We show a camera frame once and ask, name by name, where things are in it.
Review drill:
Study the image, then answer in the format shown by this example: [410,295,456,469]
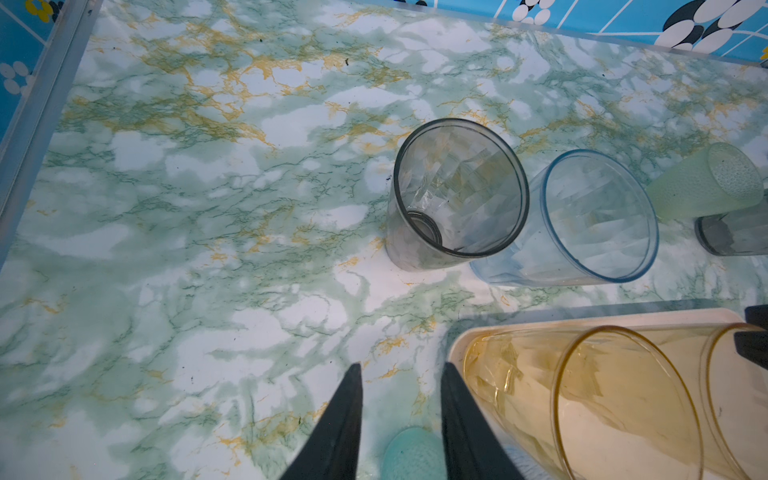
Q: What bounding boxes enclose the small light green glass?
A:
[647,142,763,221]

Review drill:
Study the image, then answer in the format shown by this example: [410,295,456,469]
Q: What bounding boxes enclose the tall yellow glass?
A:
[640,323,767,479]

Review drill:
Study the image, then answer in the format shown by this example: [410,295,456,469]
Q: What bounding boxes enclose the tall amber glass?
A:
[460,325,703,479]

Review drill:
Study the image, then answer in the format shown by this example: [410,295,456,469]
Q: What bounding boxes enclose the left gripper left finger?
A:
[281,363,363,479]

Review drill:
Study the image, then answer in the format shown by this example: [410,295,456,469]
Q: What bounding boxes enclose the small grey glass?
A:
[694,191,767,256]

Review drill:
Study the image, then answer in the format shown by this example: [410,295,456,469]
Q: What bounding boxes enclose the tall pale blue glass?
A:
[470,149,659,288]

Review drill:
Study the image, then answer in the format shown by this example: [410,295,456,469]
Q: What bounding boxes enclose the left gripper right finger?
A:
[440,362,523,479]

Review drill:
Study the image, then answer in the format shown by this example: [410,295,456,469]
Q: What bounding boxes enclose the left aluminium corner post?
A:
[1,0,102,260]

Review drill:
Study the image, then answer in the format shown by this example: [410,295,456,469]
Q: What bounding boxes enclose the cream plastic tray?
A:
[448,308,747,479]

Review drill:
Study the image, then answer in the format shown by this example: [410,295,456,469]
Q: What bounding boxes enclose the tall grey glass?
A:
[385,118,530,271]

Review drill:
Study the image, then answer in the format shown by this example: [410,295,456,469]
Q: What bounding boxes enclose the teal dotted glass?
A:
[381,427,448,480]

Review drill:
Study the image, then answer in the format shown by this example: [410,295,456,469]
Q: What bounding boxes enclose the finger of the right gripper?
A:
[734,305,768,369]

